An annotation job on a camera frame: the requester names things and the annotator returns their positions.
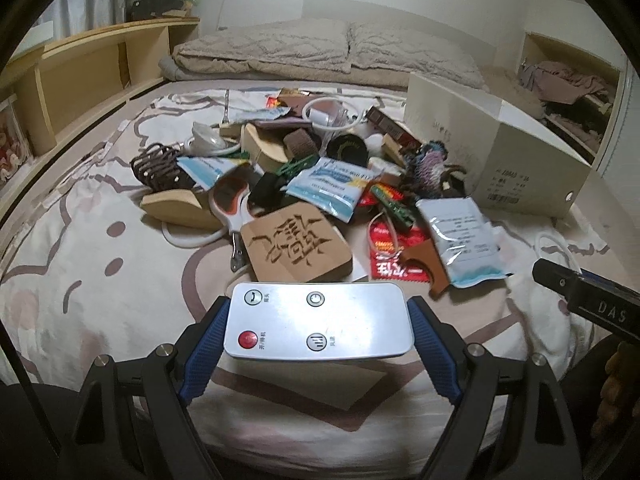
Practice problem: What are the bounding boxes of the white remote control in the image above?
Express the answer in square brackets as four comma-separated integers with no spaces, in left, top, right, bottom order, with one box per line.
[223,282,416,361]

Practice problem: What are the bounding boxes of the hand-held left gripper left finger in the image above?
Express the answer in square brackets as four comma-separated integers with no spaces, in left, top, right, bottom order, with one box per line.
[60,296,232,480]

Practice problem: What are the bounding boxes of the blue white medicine sachet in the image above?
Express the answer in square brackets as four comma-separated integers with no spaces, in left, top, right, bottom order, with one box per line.
[176,156,251,192]
[243,106,293,123]
[286,156,383,224]

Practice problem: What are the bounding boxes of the red-brown box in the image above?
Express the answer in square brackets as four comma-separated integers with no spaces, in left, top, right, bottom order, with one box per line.
[365,106,418,145]

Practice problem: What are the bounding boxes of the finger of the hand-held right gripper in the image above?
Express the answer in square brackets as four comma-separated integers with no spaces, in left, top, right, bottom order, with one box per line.
[531,258,640,343]

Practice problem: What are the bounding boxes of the brown sanding sponge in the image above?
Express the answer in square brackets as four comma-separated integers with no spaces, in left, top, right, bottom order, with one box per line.
[282,129,321,160]

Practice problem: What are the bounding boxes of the white tube ring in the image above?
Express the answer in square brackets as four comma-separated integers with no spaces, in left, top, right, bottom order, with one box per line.
[302,96,368,136]

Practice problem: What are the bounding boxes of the red packet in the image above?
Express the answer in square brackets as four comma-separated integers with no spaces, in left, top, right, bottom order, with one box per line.
[367,220,441,283]

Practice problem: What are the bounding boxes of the large white medicine sachet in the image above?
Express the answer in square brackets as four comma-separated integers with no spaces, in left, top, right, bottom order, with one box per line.
[415,196,513,289]

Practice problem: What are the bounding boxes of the red white patterned item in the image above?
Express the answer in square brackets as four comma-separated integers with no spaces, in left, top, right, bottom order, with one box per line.
[0,100,36,191]

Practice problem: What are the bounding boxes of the wooden wedge block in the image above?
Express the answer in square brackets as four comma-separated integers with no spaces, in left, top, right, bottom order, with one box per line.
[140,187,226,231]

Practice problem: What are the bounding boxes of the carved wooden plaque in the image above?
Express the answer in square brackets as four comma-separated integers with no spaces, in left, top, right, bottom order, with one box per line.
[240,204,353,283]

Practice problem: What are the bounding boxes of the dark bag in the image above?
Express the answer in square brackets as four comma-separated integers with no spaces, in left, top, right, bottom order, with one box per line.
[127,0,193,23]

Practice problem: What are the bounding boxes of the black round lid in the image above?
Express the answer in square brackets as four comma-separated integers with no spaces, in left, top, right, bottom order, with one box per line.
[326,132,368,166]

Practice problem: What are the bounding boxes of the small clear cup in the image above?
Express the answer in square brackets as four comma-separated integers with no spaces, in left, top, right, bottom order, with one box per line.
[184,121,236,157]

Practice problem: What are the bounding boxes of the white closet door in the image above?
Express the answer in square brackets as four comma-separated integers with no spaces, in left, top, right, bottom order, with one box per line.
[592,55,640,196]

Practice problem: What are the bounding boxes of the green clothes peg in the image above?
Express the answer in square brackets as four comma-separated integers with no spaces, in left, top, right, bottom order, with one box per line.
[272,155,318,178]

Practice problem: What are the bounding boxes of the round wooden disc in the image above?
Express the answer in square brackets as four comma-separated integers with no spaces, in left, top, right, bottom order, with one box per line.
[240,122,291,176]

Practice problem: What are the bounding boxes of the grey curtain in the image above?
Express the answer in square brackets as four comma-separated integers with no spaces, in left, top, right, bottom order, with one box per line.
[30,0,161,46]

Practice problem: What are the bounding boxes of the wooden shelf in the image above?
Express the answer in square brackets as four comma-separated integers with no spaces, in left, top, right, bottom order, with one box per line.
[0,17,201,201]

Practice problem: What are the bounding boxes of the white cardboard box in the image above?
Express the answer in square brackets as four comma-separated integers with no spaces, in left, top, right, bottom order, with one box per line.
[404,71,592,219]

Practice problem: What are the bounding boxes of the dark clothes pile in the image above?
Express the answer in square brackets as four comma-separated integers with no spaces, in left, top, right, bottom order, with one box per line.
[542,95,613,146]

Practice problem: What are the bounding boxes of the printed blanket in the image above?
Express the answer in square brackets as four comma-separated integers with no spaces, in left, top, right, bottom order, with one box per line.
[0,82,601,461]

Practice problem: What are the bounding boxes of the pink clothes pile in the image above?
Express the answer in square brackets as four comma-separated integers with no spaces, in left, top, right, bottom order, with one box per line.
[517,60,618,106]

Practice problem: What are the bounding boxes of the brown leather piece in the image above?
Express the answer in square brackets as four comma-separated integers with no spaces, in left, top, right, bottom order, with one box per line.
[397,242,451,299]

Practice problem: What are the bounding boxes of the colourful knitted item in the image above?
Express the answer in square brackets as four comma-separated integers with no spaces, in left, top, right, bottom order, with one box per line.
[406,141,448,196]

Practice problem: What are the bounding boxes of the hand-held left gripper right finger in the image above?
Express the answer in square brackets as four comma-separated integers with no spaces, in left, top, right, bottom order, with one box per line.
[407,296,586,480]

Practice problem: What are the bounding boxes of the beige folded comforter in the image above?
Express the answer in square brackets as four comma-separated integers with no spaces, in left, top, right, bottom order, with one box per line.
[159,55,491,92]

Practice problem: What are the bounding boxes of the white orange scissors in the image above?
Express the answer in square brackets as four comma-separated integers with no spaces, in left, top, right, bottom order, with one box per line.
[209,164,261,273]

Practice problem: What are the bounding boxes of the grey quilted pillow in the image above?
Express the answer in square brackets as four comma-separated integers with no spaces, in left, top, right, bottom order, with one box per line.
[347,22,486,86]
[172,20,351,68]

